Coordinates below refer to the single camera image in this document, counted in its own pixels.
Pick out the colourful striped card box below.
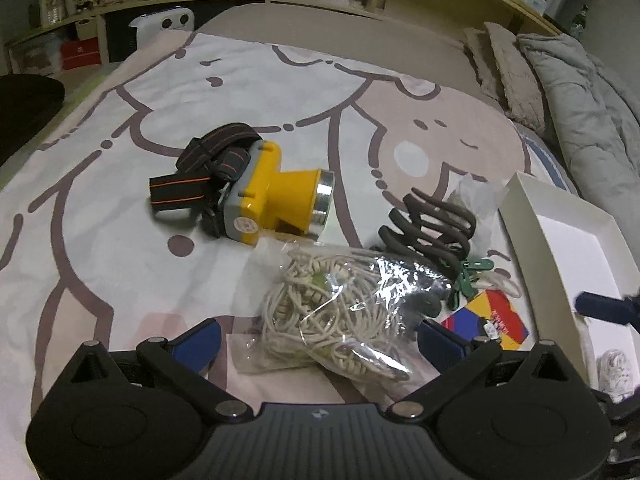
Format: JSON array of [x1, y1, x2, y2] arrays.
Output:
[[440, 290, 531, 351]]

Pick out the beige bed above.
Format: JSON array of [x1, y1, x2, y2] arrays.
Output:
[[195, 2, 506, 106]]

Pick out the clear bag of white cord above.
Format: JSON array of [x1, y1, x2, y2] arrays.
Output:
[[235, 242, 448, 383]]

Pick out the yellow headlamp with striped strap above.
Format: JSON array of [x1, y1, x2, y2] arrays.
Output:
[[147, 122, 335, 250]]

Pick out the red box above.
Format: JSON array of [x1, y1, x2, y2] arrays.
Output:
[[60, 39, 101, 71]]

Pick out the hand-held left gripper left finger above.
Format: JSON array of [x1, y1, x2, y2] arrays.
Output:
[[65, 319, 251, 423]]

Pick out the white cardboard box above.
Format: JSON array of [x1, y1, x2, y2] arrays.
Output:
[[497, 171, 636, 391]]

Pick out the fluffy beige pillow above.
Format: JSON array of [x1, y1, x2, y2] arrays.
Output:
[[462, 26, 503, 103], [482, 22, 548, 133]]

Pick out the black chair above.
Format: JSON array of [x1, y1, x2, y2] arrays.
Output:
[[0, 74, 66, 166]]

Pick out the crumpled clear plastic bag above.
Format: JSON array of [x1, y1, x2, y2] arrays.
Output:
[[447, 172, 511, 261]]

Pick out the green plastic clip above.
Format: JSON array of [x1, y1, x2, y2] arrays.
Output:
[[447, 257, 496, 311]]

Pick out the grey duvet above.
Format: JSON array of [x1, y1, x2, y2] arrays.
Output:
[[517, 32, 640, 271]]

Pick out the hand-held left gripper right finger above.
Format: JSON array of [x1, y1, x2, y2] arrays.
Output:
[[387, 317, 586, 423]]

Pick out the white heater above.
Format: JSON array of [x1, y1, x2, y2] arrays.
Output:
[[127, 10, 196, 43]]

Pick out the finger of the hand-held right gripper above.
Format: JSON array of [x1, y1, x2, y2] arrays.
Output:
[[600, 389, 640, 463], [574, 291, 640, 335]]

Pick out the white bundle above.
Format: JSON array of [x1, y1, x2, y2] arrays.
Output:
[[597, 350, 636, 403]]

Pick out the printed cartoon blanket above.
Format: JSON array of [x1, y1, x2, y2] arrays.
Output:
[[0, 30, 581, 411]]

